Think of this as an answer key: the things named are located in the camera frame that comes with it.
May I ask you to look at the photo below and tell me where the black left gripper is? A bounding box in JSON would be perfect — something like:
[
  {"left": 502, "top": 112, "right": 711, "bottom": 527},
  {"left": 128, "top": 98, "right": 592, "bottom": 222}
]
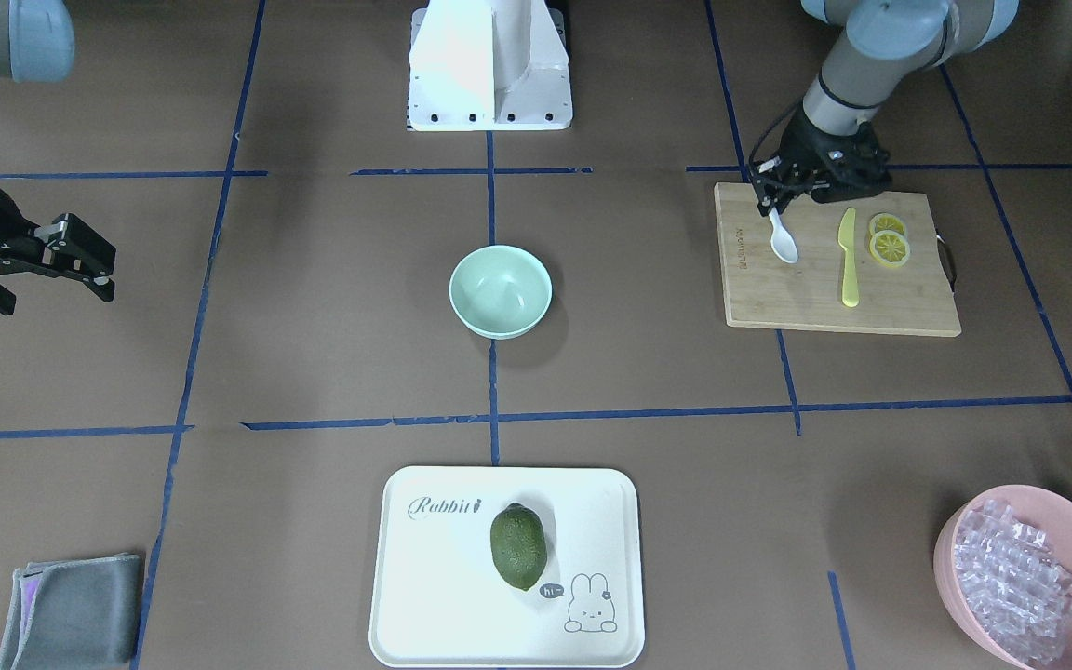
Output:
[{"left": 749, "top": 107, "right": 893, "bottom": 217}]

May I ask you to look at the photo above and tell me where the white plastic spoon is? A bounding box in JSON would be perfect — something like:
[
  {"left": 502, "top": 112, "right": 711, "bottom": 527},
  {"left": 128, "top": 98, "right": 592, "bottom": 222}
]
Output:
[{"left": 769, "top": 208, "right": 799, "bottom": 264}]

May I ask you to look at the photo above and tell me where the mint green bowl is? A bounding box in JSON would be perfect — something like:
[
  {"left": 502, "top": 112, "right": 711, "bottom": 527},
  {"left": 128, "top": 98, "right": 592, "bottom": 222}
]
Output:
[{"left": 449, "top": 245, "right": 554, "bottom": 340}]

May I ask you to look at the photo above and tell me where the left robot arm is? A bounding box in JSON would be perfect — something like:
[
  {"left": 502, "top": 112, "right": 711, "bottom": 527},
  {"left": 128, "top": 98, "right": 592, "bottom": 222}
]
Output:
[{"left": 749, "top": 1, "right": 1019, "bottom": 215}]

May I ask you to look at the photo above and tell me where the pink bowl with ice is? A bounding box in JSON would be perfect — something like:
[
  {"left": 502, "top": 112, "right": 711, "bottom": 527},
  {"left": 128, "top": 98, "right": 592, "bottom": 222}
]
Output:
[{"left": 934, "top": 485, "right": 1072, "bottom": 669}]

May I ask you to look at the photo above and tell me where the yellow plastic knife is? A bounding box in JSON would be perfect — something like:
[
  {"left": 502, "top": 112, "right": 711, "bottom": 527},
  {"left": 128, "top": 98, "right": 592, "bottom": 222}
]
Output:
[{"left": 837, "top": 207, "right": 860, "bottom": 308}]

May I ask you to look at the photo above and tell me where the bamboo cutting board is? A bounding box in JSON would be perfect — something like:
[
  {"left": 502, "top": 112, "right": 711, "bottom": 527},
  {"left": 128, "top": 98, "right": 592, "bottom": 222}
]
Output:
[{"left": 714, "top": 182, "right": 961, "bottom": 338}]

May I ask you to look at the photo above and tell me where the upper lemon slice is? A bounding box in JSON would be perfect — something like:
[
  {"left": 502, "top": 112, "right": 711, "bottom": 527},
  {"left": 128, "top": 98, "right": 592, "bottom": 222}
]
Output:
[{"left": 868, "top": 212, "right": 909, "bottom": 236}]

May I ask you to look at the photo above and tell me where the lemon slice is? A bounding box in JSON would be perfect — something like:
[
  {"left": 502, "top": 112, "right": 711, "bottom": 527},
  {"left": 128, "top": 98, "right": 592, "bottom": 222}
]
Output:
[
  {"left": 868, "top": 229, "right": 911, "bottom": 270},
  {"left": 868, "top": 212, "right": 909, "bottom": 236}
]

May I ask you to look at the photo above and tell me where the lower lemon slice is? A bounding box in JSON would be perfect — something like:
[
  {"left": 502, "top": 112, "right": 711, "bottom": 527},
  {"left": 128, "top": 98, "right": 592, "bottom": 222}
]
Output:
[{"left": 868, "top": 229, "right": 911, "bottom": 270}]

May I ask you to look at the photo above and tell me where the folded grey cloth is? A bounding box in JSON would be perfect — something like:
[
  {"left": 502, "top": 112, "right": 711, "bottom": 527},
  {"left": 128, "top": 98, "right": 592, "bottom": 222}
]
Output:
[{"left": 0, "top": 553, "right": 143, "bottom": 669}]

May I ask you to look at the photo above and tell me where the green avocado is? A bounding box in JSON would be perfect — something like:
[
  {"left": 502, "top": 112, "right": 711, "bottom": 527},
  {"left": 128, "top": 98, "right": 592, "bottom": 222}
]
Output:
[{"left": 489, "top": 502, "right": 548, "bottom": 591}]

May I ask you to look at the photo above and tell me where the cream rabbit tray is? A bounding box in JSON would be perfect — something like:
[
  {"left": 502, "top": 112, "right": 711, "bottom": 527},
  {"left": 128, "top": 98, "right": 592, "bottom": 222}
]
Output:
[{"left": 368, "top": 466, "right": 646, "bottom": 669}]

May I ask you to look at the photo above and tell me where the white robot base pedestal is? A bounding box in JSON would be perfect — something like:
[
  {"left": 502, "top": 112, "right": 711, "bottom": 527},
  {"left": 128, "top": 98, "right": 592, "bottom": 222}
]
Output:
[{"left": 406, "top": 1, "right": 574, "bottom": 132}]

